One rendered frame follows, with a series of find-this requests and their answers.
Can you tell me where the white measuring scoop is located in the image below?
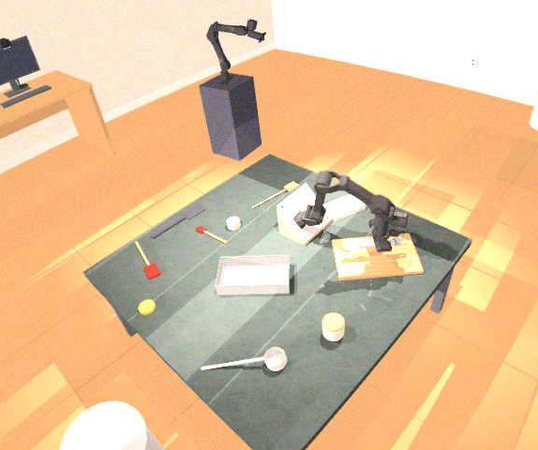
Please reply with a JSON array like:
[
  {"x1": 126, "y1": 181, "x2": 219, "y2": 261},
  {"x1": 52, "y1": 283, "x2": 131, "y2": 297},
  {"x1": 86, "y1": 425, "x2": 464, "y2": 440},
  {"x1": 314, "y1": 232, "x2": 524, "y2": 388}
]
[{"x1": 202, "y1": 347, "x2": 287, "y2": 371}]

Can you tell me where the red spatula with wooden handle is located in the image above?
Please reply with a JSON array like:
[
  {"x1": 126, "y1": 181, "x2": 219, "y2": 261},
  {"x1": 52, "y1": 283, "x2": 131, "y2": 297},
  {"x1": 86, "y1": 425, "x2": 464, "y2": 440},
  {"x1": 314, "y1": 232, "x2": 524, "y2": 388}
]
[{"x1": 135, "y1": 242, "x2": 161, "y2": 279}]

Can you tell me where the yellow round disc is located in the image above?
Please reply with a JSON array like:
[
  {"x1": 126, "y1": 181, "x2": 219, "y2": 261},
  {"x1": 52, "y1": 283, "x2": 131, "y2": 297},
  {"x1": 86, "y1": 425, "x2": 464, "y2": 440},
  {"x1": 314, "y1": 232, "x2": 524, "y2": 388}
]
[{"x1": 138, "y1": 299, "x2": 156, "y2": 315}]

